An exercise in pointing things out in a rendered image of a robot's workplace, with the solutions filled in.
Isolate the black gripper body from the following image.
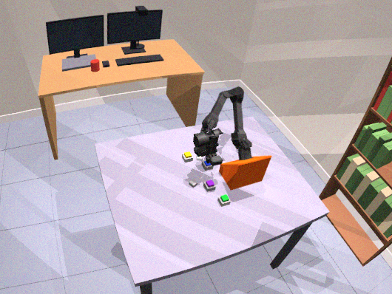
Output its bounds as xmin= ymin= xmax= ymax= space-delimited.
xmin=207 ymin=143 xmax=223 ymax=166

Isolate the green button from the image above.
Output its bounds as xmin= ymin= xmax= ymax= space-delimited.
xmin=217 ymin=195 xmax=231 ymax=207

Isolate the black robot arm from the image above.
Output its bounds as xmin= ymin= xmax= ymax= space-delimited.
xmin=193 ymin=87 xmax=253 ymax=160

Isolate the blue button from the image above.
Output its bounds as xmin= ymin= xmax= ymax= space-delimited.
xmin=202 ymin=161 xmax=214 ymax=171

